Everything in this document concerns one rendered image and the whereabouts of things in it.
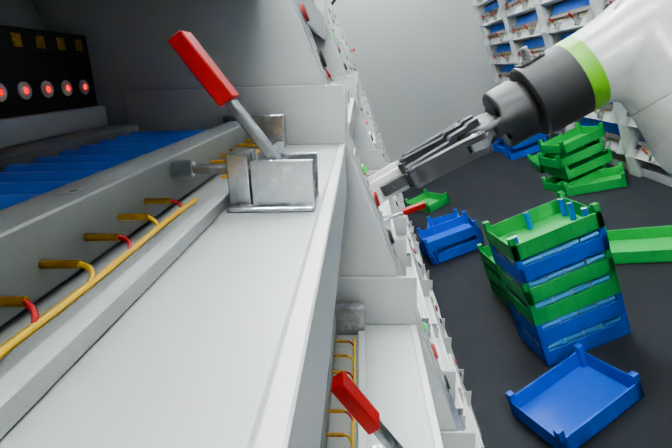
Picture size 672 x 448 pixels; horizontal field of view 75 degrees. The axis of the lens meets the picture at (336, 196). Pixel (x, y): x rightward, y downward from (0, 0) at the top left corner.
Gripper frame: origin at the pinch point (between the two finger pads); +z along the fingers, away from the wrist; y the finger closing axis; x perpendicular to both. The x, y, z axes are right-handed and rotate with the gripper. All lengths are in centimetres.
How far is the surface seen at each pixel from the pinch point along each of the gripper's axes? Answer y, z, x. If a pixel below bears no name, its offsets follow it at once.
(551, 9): -265, -127, 16
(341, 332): 20.2, 7.8, 5.6
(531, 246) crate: -74, -22, 58
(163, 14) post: 18.4, 6.0, -26.0
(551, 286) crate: -74, -22, 74
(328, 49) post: -52, 0, -22
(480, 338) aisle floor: -97, 8, 96
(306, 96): 18.4, -0.7, -14.4
